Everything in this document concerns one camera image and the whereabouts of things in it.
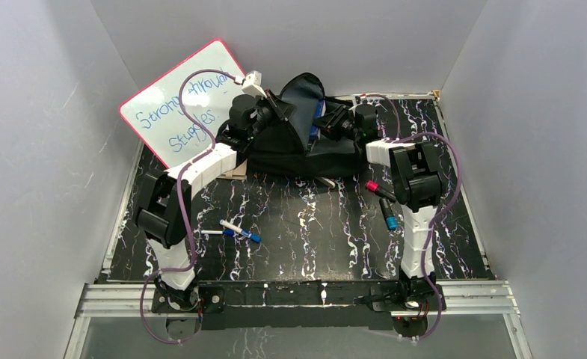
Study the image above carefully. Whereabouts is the pink capped black highlighter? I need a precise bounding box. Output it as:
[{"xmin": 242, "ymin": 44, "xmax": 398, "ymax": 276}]
[{"xmin": 365, "ymin": 180, "xmax": 396, "ymax": 203}]

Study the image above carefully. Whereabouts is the pink framed whiteboard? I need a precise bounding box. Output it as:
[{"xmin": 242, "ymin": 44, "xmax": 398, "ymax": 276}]
[{"xmin": 119, "ymin": 39, "xmax": 245, "ymax": 168}]

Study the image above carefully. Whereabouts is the small wooden block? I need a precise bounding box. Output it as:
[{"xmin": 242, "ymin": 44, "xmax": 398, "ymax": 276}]
[{"xmin": 218, "ymin": 167, "xmax": 247, "ymax": 180}]

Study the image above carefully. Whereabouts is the blue capped black highlighter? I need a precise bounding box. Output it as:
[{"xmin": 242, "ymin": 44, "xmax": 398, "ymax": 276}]
[{"xmin": 379, "ymin": 197, "xmax": 399, "ymax": 231}]

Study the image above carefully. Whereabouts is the black student backpack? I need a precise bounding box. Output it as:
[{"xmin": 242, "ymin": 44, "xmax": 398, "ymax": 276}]
[{"xmin": 244, "ymin": 73, "xmax": 368, "ymax": 178}]

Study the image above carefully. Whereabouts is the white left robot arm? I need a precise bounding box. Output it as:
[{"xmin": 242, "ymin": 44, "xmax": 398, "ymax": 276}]
[{"xmin": 132, "ymin": 93, "xmax": 297, "ymax": 311}]

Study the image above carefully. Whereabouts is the blue orange paperback book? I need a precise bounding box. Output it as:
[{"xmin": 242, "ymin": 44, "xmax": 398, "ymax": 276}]
[{"xmin": 307, "ymin": 100, "xmax": 326, "ymax": 152}]

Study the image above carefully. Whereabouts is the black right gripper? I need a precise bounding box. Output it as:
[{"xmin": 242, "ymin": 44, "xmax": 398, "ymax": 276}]
[{"xmin": 310, "ymin": 104, "xmax": 360, "ymax": 142}]

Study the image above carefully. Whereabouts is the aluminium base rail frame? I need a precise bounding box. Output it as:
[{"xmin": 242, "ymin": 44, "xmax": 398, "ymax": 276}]
[{"xmin": 65, "ymin": 280, "xmax": 532, "ymax": 358}]

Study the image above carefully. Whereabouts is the white blue whiteboard marker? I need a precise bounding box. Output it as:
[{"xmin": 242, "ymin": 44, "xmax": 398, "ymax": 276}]
[{"xmin": 219, "ymin": 219, "xmax": 262, "ymax": 243}]

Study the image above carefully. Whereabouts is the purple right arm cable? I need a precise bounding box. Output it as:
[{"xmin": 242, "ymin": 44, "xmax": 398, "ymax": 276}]
[{"xmin": 362, "ymin": 93, "xmax": 465, "ymax": 343}]

